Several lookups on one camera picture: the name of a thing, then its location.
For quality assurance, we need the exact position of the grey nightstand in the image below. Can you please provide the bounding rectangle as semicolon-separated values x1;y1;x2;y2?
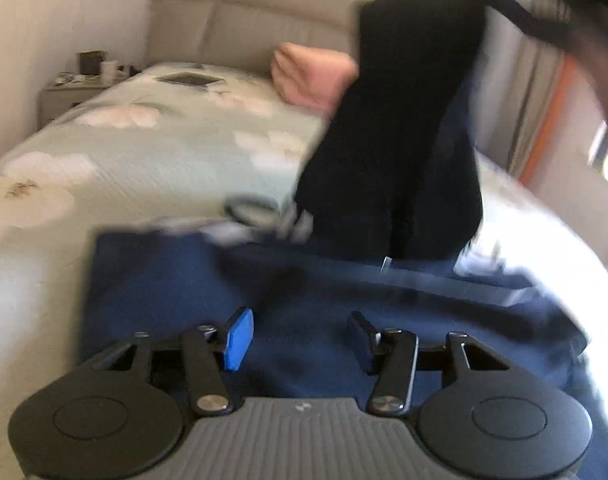
38;71;135;126

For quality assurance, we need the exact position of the pink pillow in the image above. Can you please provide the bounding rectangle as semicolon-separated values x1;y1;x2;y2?
270;41;361;117

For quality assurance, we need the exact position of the orange strip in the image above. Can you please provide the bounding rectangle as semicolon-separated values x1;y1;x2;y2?
520;57;582;188

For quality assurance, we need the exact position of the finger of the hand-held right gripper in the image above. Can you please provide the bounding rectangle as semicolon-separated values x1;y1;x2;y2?
486;0;577;51

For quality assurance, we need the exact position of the bed with floral cover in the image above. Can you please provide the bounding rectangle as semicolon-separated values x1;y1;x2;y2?
0;60;608;480

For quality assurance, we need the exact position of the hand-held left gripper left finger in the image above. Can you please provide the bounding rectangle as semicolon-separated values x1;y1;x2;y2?
86;308;255;417

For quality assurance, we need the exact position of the black garment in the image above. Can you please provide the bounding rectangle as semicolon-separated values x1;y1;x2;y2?
295;0;490;262

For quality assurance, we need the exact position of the navy blue garment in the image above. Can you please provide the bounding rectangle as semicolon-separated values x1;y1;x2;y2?
78;227;608;480

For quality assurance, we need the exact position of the beige padded headboard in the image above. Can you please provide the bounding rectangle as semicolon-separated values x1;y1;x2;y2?
149;0;385;86

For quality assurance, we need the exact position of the dark box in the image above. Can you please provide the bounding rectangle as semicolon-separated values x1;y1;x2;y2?
77;50;108;77

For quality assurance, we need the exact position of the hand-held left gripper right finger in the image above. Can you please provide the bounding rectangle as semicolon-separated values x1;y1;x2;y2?
347;311;514;417

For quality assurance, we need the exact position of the pale curtain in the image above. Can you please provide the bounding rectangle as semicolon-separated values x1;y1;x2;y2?
484;5;567;178

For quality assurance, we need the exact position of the dark flat tablet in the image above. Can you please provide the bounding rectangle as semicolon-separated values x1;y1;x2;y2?
155;72;223;89

